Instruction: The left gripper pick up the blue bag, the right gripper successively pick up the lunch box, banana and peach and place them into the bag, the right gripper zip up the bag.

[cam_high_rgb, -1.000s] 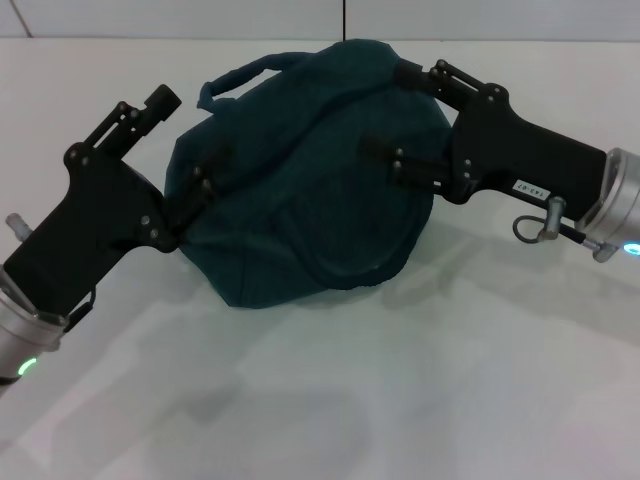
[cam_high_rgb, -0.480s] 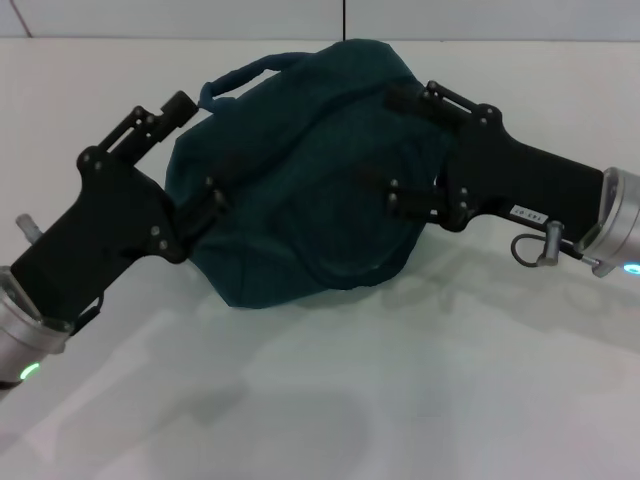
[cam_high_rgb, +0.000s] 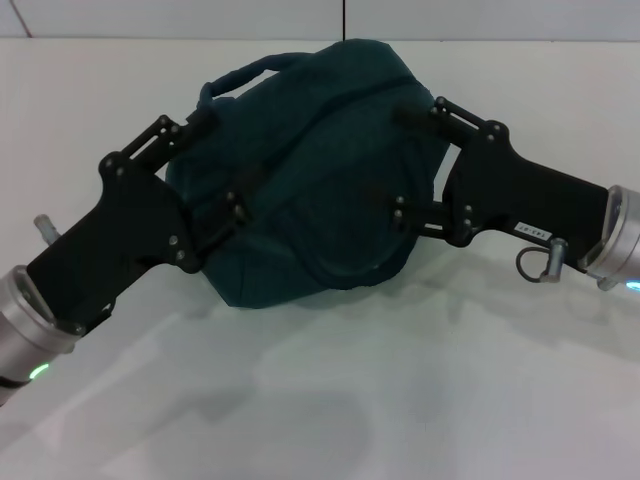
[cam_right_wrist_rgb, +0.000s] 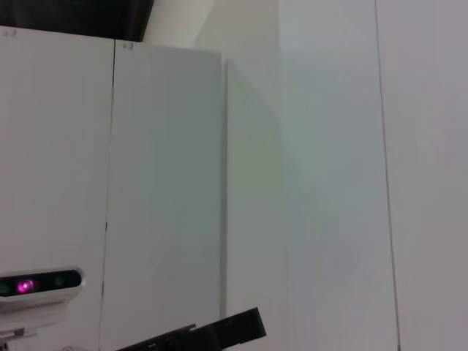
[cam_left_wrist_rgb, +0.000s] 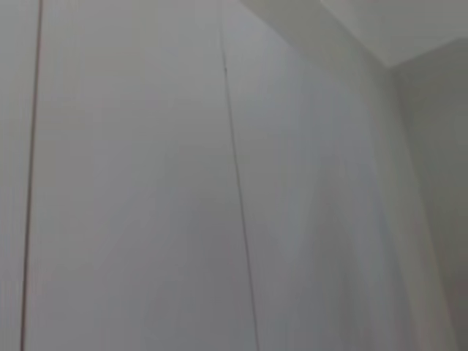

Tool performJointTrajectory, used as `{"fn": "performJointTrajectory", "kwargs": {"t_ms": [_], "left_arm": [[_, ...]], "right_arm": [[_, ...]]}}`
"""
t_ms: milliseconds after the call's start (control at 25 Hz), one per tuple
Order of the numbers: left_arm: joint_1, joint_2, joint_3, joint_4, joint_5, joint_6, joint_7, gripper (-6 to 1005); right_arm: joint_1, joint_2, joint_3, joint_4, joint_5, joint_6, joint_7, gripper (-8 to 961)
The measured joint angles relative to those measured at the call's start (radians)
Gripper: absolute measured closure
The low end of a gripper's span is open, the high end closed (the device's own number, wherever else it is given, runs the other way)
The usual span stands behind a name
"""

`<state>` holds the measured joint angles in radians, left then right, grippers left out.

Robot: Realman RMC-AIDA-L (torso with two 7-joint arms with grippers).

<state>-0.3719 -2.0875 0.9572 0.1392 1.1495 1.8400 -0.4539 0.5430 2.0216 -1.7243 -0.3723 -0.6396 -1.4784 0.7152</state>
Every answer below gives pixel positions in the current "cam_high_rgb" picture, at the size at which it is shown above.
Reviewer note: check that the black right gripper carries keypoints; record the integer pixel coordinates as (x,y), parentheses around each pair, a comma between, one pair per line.
(525,200)

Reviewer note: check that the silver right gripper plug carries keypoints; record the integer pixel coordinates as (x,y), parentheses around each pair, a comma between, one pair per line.
(554,260)

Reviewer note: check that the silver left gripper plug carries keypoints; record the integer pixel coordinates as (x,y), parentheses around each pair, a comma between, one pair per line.
(46,230)

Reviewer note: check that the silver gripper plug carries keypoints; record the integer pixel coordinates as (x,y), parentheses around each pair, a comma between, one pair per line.
(554,260)
(46,230)

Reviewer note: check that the dark teal insulated lunch bag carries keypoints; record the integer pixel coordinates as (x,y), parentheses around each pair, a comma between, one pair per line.
(325,190)

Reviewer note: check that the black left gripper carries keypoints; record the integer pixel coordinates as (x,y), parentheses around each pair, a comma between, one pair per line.
(115,235)

